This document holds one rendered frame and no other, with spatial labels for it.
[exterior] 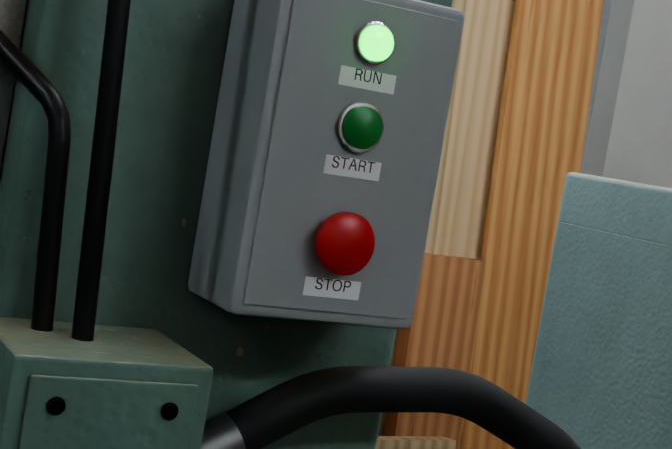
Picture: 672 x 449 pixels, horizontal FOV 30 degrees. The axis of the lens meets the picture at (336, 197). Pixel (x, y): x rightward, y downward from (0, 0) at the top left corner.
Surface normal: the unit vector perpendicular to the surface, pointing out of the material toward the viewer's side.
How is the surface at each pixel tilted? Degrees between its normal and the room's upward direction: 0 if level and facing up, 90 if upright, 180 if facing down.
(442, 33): 90
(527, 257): 87
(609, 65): 90
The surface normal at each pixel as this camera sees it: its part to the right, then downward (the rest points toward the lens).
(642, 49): 0.54, 0.14
